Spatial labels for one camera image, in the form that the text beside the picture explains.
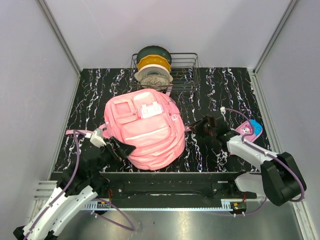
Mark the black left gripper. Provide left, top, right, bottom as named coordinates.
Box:
left=89, top=136, right=136, bottom=177

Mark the pink student backpack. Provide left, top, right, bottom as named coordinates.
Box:
left=97, top=88, right=189, bottom=171

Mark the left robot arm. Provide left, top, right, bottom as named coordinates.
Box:
left=13, top=137, right=136, bottom=240

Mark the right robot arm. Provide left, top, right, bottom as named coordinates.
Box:
left=187, top=113, right=307, bottom=206

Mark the pink purple pencil case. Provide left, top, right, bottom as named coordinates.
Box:
left=235, top=119, right=263, bottom=143

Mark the grey patterned plate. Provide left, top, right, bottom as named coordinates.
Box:
left=140, top=74, right=170, bottom=87

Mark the yellow plate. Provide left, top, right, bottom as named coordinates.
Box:
left=137, top=54, right=171, bottom=72

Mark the dark green plate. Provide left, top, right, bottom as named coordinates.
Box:
left=136, top=45, right=172, bottom=64

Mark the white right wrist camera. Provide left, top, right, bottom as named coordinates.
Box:
left=220, top=106, right=227, bottom=117

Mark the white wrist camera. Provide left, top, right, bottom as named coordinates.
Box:
left=85, top=128, right=106, bottom=148
left=220, top=106, right=227, bottom=117

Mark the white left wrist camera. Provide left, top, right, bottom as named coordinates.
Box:
left=85, top=128, right=106, bottom=148

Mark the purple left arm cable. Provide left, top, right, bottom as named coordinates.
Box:
left=22, top=128, right=136, bottom=240

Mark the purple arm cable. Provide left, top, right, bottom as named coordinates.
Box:
left=22, top=128, right=136, bottom=240
left=204, top=107, right=307, bottom=217

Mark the black wire dish rack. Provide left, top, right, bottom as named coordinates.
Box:
left=128, top=52, right=200, bottom=93

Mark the aluminium front rail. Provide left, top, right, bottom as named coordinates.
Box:
left=32, top=180, right=308, bottom=211

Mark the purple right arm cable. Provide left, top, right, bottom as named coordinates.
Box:
left=204, top=107, right=307, bottom=217

